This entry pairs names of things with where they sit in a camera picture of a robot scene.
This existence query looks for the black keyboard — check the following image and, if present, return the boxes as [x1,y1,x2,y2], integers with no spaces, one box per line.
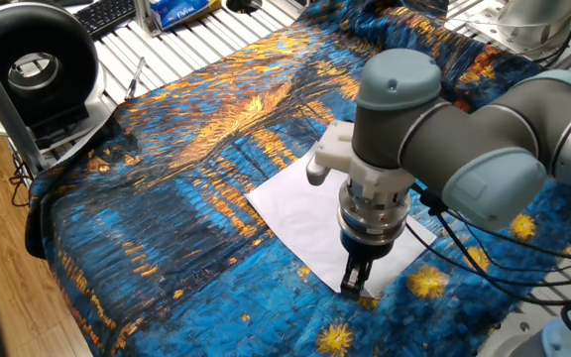
[73,0,137,40]

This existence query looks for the starry night painted tablecloth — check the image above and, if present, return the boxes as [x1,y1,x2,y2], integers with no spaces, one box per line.
[24,0,571,357]

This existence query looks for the short aluminium upright profile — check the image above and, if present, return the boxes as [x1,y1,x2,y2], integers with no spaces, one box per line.
[134,0,163,37]

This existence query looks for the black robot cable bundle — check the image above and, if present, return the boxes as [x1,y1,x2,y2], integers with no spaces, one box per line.
[406,182,571,306]

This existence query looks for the blue tissue pack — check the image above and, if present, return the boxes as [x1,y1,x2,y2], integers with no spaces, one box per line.
[149,0,212,31]

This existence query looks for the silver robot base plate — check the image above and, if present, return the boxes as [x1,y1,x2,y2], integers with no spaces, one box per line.
[478,306,549,357]

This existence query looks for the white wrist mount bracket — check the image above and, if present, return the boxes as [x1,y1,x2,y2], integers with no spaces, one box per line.
[305,120,415,199]

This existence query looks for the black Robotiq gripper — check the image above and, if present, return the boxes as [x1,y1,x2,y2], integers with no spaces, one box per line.
[340,235,397,298]

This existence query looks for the silver cylindrical device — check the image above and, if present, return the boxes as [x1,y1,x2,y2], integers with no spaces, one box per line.
[496,0,571,51]

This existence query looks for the thin black wires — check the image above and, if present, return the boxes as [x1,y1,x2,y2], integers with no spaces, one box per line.
[7,148,34,207]

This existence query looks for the grey diagonal metal pole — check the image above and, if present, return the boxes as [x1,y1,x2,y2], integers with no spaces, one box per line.
[0,29,47,175]

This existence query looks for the white paper sheet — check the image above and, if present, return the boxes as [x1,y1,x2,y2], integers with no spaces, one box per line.
[244,153,438,298]

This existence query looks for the perforated aluminium plate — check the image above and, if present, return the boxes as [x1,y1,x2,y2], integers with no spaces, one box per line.
[446,0,571,70]

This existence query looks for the grey pen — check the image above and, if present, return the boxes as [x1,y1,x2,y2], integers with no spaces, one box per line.
[125,56,147,102]

